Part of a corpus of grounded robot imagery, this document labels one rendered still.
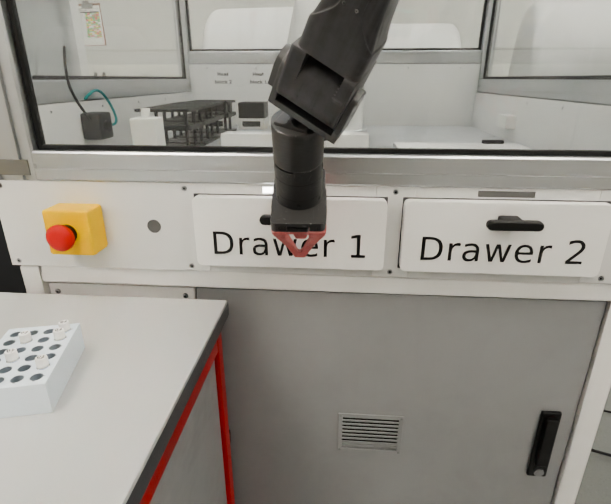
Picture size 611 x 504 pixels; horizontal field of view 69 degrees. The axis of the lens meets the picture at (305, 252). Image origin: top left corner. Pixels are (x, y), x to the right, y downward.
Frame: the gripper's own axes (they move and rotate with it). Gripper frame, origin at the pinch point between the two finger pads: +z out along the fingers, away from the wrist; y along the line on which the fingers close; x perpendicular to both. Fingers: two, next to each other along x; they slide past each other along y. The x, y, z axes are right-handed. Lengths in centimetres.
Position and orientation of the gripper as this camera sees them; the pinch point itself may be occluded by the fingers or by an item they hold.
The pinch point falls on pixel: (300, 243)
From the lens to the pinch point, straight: 61.3
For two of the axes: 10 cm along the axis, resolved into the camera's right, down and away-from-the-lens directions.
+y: 0.2, -7.6, 6.5
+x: -10.0, -0.1, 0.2
